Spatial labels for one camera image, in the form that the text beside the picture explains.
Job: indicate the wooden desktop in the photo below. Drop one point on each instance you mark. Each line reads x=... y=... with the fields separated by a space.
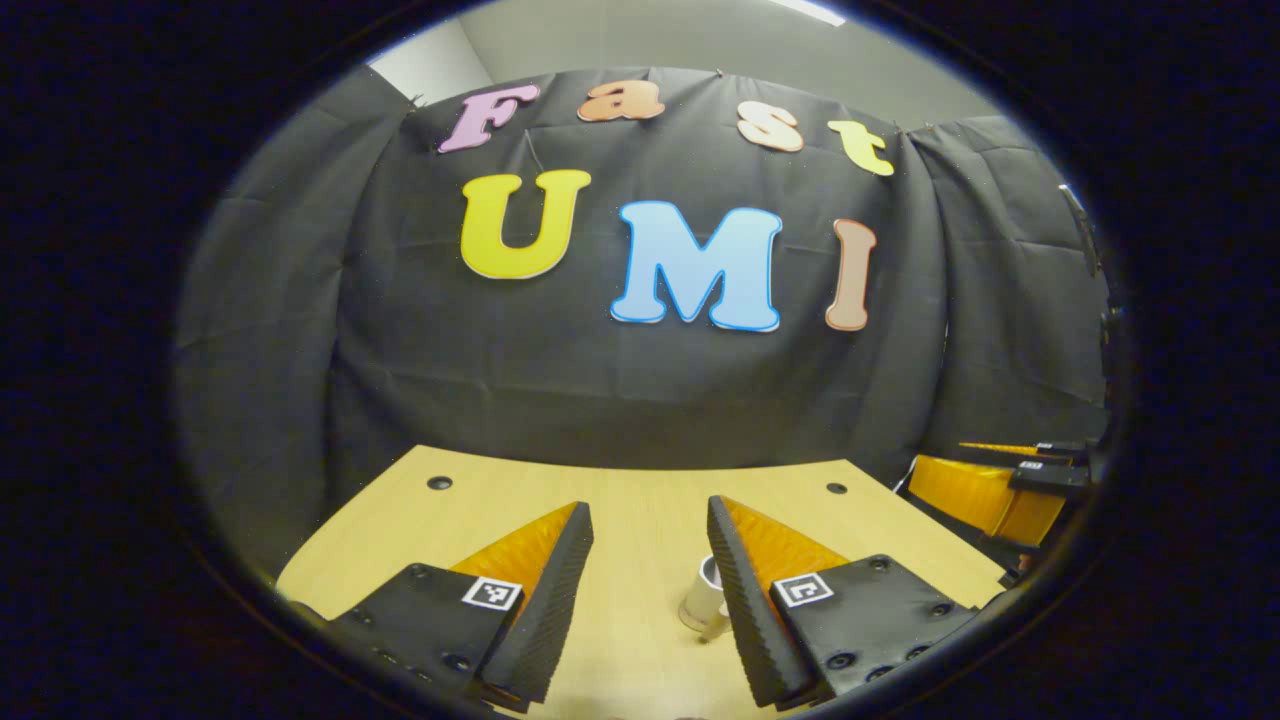
x=640 y=520

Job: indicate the black backdrop cloth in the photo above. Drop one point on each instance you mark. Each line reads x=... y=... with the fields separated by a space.
x=640 y=390

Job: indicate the ceiling light panel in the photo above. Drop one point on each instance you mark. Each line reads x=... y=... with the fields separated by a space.
x=810 y=10

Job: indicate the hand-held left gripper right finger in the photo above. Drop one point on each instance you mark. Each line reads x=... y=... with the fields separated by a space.
x=750 y=620

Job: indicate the thin metal stand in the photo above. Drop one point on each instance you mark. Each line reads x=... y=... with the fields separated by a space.
x=1082 y=230

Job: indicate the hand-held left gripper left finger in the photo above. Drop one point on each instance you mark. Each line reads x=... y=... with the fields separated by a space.
x=550 y=620

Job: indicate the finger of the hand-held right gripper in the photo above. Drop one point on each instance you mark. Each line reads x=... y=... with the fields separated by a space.
x=970 y=495
x=1060 y=451

